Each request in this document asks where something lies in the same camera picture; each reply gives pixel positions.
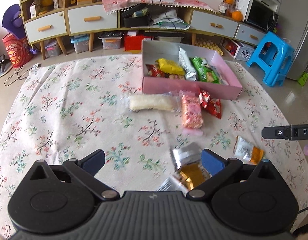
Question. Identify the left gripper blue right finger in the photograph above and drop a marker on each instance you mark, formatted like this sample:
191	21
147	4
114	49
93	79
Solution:
212	162

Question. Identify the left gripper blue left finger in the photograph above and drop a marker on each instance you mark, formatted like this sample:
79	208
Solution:
93	162

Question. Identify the gold brown bar packet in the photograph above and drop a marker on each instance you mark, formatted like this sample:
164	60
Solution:
186	179

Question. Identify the orange white small packet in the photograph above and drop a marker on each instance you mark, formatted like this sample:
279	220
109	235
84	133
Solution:
247	152

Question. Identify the pink rice cracker packet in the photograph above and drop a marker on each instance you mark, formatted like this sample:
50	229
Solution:
192	119

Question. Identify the red snack packet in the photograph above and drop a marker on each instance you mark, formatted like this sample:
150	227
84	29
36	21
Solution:
211	105
154	71

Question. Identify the clear white bread packet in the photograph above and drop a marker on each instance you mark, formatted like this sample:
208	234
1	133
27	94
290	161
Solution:
144	102

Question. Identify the green chips packet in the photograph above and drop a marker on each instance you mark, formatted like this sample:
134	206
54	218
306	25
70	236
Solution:
202	67

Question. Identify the silver cracker packet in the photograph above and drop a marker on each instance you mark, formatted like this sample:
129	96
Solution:
184	61

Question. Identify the yellow snack packet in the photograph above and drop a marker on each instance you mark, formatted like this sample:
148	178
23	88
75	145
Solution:
170	67

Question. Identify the white red small packet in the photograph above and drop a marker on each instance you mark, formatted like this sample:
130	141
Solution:
185	155

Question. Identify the blue white bread packet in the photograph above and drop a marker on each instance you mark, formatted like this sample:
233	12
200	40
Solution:
218	76

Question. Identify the beef jerky cracker packet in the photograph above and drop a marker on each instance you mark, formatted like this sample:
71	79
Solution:
176	77

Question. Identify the floral table cloth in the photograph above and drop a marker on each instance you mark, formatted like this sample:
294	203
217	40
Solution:
71	109

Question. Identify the blue plastic stool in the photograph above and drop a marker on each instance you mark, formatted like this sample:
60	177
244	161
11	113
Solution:
274	56

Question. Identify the white patterned storage box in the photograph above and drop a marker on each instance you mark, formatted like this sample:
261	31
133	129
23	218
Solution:
238	50

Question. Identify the pink cardboard box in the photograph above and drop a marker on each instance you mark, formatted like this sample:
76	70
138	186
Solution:
153	50

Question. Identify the yellow egg tray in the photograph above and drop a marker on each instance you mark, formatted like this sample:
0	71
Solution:
209	44

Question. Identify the clear storage bin blue lid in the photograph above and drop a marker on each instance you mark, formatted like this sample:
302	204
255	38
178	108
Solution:
80	42

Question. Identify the clear bin under cabinet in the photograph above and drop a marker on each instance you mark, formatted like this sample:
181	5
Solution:
111	39

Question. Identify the red shoe box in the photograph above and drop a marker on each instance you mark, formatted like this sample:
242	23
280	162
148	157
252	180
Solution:
132	43

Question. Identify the black microwave oven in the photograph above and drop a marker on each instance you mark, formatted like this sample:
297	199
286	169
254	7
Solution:
262	14

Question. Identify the orange fruit lower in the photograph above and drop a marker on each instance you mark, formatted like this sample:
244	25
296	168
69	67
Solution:
237	16

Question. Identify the red lantern bag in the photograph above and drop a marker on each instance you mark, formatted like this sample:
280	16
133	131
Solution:
18	50

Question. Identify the wooden tv cabinet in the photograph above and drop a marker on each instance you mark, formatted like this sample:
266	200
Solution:
46	19

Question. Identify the black open case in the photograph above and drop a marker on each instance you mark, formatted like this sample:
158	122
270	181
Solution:
136	16

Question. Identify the purple hat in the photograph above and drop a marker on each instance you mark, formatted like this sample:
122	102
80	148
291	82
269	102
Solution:
12	21

